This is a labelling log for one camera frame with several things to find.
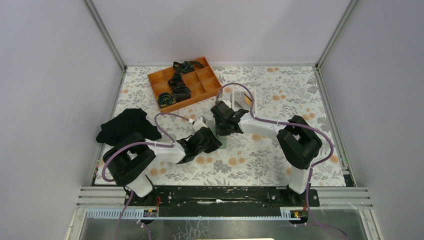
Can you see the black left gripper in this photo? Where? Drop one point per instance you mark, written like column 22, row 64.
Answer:
column 214, row 144

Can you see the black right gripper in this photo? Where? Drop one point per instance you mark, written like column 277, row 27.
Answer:
column 219, row 132

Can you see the white plastic card box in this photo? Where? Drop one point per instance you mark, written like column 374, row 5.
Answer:
column 249, row 102

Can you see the black cloth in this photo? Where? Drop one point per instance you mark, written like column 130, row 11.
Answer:
column 130, row 121

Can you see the green leather card holder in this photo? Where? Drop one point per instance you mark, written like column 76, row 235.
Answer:
column 221, row 139

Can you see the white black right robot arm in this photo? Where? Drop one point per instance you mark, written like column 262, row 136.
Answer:
column 299, row 143

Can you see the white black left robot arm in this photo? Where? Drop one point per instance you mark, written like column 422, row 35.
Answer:
column 127, row 161

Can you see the stack of white cards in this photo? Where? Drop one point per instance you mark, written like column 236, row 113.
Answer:
column 239, row 98

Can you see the orange wooden compartment tray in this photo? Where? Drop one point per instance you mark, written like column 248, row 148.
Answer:
column 203, row 84

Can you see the dark patterned rolled tie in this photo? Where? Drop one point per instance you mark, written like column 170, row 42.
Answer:
column 181, row 93

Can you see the blue yellow rolled tie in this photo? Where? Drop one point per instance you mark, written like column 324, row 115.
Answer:
column 165, row 99

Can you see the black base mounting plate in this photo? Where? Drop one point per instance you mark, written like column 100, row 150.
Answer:
column 224, row 201

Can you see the dark rolled tie middle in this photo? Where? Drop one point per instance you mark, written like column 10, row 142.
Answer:
column 175, row 81

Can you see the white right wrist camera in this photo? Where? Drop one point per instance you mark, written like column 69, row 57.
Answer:
column 225, row 100

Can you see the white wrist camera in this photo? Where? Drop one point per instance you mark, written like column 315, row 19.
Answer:
column 225, row 100
column 198, row 123

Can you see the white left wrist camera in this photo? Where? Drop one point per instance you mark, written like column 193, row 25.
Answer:
column 198, row 123

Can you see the aluminium frame rail front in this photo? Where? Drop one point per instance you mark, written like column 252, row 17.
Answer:
column 331, row 198

